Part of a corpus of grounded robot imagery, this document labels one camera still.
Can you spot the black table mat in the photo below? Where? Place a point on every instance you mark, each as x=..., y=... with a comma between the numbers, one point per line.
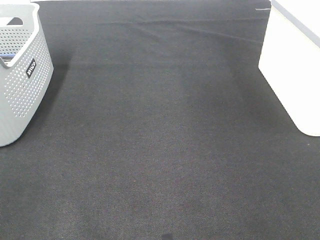
x=158, y=125

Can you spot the cream white storage box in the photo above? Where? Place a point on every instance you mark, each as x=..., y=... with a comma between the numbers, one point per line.
x=290, y=60

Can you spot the grey perforated laundry basket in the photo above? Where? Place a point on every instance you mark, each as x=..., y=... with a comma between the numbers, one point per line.
x=25, y=78

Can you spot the blue towel in basket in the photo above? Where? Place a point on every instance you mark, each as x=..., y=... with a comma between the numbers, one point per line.
x=7, y=56

